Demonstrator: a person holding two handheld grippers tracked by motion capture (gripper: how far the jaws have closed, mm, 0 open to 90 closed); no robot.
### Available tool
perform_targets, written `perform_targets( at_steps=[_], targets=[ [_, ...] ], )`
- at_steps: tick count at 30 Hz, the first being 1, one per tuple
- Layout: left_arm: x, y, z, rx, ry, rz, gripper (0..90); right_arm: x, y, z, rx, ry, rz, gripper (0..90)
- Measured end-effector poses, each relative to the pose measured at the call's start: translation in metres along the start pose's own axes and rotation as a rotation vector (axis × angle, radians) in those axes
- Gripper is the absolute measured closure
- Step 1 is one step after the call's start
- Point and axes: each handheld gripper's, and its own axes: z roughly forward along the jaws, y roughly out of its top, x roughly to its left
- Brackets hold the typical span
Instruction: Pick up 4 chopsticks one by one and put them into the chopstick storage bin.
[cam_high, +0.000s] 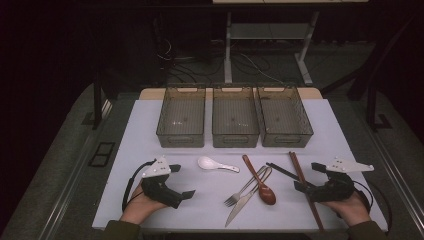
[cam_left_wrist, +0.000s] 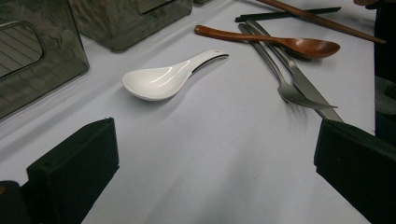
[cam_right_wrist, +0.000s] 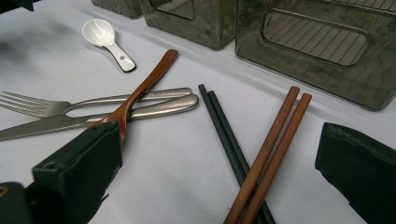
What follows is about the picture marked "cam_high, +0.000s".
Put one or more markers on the person's left hand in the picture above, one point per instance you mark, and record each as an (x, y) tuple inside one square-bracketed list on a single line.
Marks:
[(140, 206)]

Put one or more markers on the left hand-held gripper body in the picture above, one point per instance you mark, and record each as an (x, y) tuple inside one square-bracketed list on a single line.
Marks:
[(160, 190)]

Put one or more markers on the black metal stand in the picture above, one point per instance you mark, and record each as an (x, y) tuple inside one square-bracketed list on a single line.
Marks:
[(97, 106), (371, 106)]

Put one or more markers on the metal table knife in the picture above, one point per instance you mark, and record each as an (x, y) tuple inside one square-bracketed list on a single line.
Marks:
[(238, 208)]

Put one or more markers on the person's right hand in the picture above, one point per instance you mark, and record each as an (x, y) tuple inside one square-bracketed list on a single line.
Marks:
[(353, 210)]

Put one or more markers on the white metal desk frame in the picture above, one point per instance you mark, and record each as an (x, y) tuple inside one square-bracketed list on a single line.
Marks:
[(228, 50)]

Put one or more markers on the metal floor rail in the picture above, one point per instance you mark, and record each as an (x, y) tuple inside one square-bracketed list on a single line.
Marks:
[(65, 193), (396, 173)]

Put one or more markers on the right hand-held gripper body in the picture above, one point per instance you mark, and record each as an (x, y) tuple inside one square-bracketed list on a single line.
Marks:
[(333, 190)]

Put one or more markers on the white ceramic spoon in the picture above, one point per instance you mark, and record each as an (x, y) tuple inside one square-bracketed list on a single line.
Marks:
[(206, 163)]

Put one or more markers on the brown wooden spoon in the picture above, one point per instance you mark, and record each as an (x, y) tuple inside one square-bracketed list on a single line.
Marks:
[(267, 196)]

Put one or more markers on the grey translucent plastic bin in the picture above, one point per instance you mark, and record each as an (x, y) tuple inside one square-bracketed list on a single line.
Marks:
[(283, 116), (181, 116), (235, 116)]

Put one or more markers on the metal fork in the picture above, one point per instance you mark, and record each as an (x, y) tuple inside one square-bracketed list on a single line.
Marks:
[(233, 199)]

